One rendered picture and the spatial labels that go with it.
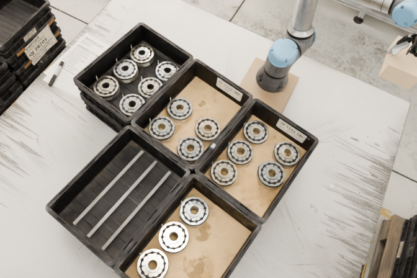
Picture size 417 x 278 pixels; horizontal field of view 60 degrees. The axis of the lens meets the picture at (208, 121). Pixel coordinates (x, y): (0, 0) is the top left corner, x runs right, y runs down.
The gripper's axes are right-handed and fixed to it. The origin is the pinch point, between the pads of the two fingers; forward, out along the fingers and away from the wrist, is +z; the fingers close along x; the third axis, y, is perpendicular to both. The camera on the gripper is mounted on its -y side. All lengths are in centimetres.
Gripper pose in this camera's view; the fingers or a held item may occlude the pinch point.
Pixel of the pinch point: (406, 59)
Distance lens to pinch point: 155.8
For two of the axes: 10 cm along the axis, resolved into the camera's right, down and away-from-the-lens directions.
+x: 8.8, 4.4, -1.6
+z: -0.8, 4.6, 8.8
